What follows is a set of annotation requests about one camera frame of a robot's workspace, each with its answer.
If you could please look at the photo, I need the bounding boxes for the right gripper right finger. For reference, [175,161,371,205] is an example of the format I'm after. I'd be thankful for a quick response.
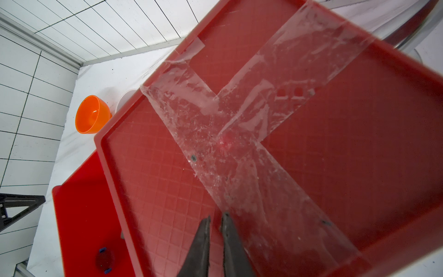
[221,212,256,277]

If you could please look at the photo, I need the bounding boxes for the orange bowl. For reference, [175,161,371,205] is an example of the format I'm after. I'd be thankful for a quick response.
[75,95,112,134]

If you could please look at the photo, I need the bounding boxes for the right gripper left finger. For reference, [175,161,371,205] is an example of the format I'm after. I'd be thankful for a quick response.
[177,217,211,277]

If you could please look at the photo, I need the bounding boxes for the red drawer cabinet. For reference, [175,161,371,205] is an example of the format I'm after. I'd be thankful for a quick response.
[95,1,443,277]

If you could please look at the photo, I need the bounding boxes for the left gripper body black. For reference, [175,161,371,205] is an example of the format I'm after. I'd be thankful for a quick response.
[1,193,46,231]

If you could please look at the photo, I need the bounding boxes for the red drawer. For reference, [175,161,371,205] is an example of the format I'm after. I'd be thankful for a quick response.
[52,152,135,277]

